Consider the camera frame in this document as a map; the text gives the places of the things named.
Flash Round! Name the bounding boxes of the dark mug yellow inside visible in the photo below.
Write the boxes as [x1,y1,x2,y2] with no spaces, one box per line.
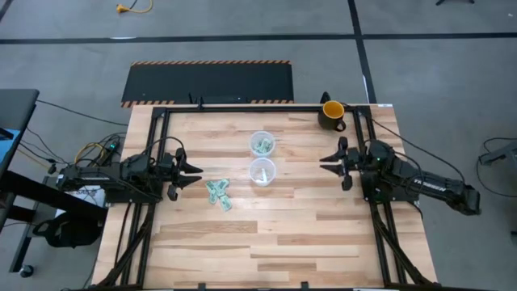
[317,100,347,133]

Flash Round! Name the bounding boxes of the black power strip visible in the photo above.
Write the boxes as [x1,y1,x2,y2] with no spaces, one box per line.
[96,139,122,162]

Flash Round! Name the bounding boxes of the black floor cable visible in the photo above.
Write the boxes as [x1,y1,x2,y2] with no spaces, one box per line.
[36,99,129,128]

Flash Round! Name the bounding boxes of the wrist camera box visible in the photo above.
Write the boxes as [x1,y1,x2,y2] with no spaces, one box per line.
[156,152,175,171]
[349,147,367,167]

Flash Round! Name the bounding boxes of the blue panel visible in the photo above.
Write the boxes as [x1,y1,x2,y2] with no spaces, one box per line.
[0,128,22,179]

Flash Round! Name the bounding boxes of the yellow floor cable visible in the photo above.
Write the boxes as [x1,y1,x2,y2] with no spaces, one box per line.
[74,141,109,167]

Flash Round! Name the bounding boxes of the grey stand leg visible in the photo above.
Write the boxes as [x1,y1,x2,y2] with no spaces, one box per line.
[478,139,517,166]

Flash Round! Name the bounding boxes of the white printed sheet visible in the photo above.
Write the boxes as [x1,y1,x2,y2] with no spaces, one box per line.
[56,185,107,219]

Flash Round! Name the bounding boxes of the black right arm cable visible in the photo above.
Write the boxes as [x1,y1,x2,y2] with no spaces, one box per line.
[371,119,466,181]

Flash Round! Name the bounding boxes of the black hazard-striped floor mat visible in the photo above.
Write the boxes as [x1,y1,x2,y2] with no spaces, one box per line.
[120,60,295,109]

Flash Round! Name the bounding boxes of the black left camera cable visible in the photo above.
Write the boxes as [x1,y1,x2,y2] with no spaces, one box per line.
[139,136,187,161]

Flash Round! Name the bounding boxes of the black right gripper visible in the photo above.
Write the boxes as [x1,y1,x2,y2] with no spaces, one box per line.
[319,136,353,192]

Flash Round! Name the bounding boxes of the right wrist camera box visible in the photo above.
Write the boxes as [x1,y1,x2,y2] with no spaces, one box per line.
[349,147,367,167]

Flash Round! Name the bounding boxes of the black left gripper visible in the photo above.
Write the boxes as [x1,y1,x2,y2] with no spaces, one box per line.
[158,148,204,202]

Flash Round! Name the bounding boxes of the yellow extension cord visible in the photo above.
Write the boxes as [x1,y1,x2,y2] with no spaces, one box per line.
[116,0,154,15]

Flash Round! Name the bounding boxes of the black bag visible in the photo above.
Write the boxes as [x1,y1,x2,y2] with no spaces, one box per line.
[32,212,104,248]

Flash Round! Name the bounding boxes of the black aluminium table frame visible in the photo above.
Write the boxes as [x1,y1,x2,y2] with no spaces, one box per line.
[93,103,436,291]

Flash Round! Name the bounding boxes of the black desk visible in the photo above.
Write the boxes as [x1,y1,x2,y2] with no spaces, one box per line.
[0,88,109,280]

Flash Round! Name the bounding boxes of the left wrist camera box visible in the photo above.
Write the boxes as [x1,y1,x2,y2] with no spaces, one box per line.
[156,152,175,171]

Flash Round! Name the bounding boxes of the clear plastic deli cup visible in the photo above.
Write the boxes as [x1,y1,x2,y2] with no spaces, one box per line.
[248,130,277,158]
[249,157,278,188]

